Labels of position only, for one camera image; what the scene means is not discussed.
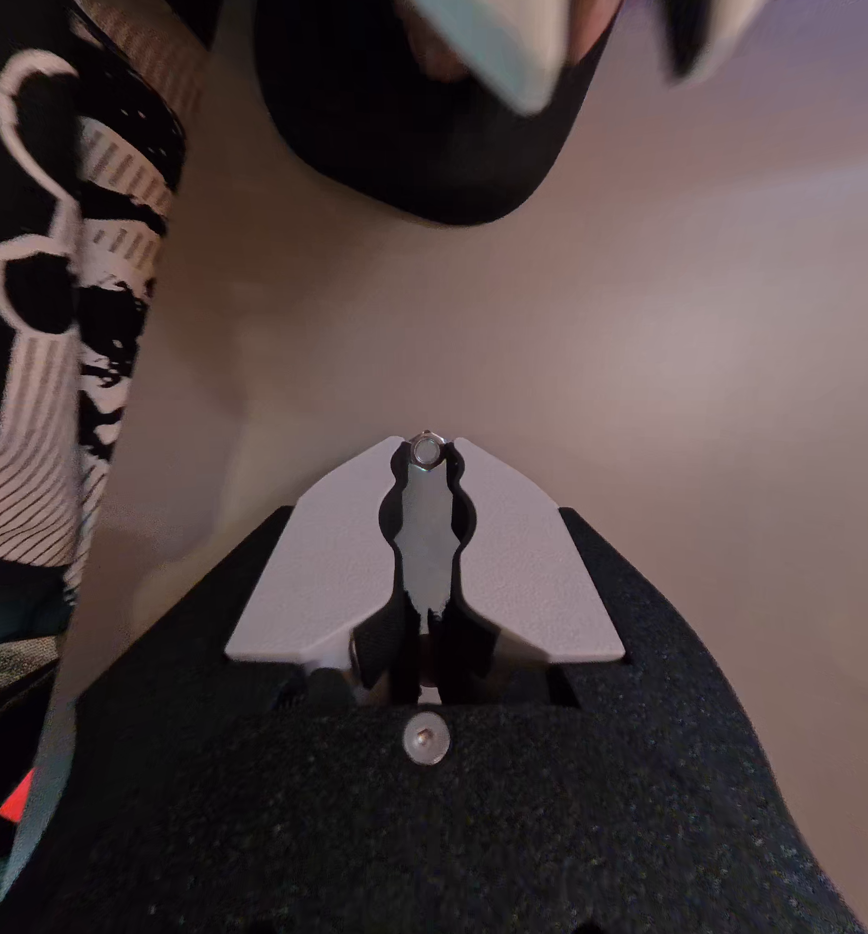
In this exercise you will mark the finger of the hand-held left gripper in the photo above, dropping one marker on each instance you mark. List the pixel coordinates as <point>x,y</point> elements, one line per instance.
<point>705,28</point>

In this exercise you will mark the silver bolt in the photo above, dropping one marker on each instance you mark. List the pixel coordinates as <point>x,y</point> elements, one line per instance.
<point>416,445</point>

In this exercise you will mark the person's left hand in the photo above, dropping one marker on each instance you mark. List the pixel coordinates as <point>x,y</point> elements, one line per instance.
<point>598,21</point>

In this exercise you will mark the black white patterned pants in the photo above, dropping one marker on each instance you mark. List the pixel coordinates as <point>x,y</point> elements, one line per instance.
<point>121,182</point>

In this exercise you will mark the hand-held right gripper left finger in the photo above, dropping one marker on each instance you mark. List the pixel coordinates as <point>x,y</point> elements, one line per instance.
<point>310,576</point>

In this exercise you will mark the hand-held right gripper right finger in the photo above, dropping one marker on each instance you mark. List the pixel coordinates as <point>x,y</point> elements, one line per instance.
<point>544,576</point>

